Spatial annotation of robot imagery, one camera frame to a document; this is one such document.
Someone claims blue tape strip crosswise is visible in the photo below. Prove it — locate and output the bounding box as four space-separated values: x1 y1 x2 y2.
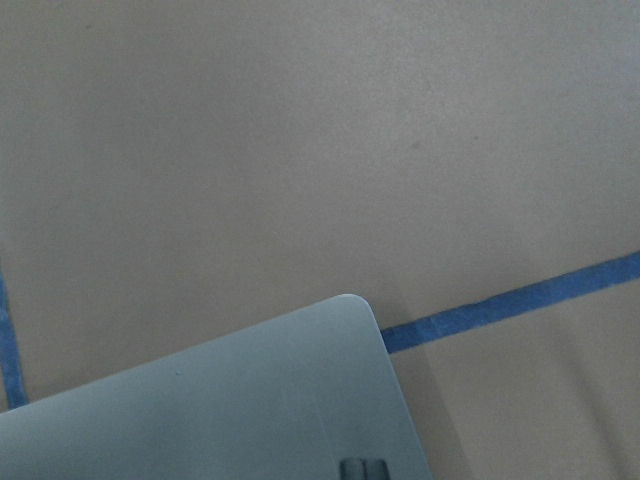
381 252 639 354

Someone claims grey laptop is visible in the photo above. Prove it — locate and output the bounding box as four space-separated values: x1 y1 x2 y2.
1 294 432 479

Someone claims blue tape strip lengthwise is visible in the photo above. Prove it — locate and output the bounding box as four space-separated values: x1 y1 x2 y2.
1 277 28 410

